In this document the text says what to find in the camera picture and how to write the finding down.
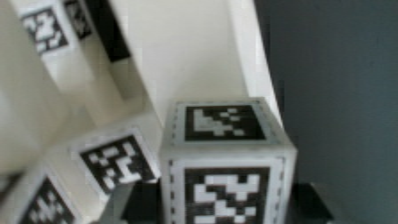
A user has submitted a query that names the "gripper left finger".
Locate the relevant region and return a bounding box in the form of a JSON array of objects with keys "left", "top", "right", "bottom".
[{"left": 96, "top": 182, "right": 163, "bottom": 224}]

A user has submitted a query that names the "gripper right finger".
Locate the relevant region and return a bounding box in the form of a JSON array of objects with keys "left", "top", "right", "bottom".
[{"left": 293, "top": 182, "right": 350, "bottom": 224}]

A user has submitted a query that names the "white chair leg cube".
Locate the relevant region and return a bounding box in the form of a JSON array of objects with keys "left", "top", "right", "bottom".
[
  {"left": 160, "top": 98, "right": 296, "bottom": 224},
  {"left": 0, "top": 163, "right": 81, "bottom": 224}
]

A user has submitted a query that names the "white chair back frame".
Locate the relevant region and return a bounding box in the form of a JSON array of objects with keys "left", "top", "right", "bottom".
[{"left": 0, "top": 0, "right": 275, "bottom": 176}]

